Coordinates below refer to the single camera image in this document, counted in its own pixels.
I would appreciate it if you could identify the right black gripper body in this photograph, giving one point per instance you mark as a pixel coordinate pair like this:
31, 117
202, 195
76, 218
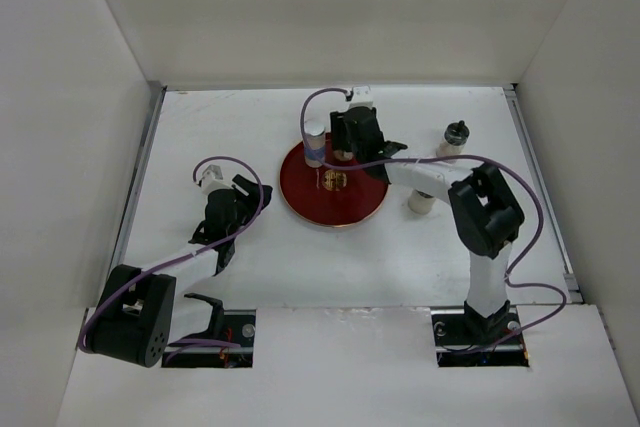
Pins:
359, 153

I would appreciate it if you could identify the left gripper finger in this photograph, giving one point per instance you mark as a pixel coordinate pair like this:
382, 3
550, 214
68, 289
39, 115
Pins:
262, 195
245, 186

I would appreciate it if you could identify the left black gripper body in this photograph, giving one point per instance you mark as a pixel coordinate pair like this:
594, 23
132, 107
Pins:
246, 208

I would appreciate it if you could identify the blue label spice jar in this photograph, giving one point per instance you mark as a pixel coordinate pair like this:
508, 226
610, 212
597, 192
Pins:
315, 148

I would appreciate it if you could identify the brown condiment bottle black cap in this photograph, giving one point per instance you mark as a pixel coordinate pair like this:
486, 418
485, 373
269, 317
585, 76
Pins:
342, 155

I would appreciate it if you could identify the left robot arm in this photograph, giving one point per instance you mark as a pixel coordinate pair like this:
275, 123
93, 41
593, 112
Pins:
152, 314

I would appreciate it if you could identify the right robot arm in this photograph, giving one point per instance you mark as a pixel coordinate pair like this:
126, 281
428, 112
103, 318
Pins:
486, 214

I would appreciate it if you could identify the white condiment bottle black cap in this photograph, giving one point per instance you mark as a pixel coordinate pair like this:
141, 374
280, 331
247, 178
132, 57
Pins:
420, 203

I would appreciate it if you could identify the red round tray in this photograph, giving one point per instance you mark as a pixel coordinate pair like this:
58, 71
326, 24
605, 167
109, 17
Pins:
328, 197

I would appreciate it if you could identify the clear bottle black stopper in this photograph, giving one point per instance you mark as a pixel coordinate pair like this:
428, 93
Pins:
454, 139

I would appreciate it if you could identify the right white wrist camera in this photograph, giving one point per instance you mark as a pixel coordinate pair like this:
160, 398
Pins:
360, 96

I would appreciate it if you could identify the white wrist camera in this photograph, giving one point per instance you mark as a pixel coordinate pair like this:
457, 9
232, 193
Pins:
211, 179
360, 96

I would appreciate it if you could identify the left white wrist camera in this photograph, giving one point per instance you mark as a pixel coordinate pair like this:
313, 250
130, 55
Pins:
211, 179

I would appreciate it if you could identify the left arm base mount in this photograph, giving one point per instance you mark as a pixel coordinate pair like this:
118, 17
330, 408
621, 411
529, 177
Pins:
205, 334

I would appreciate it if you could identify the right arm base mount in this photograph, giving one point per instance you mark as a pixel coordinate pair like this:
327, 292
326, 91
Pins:
460, 345

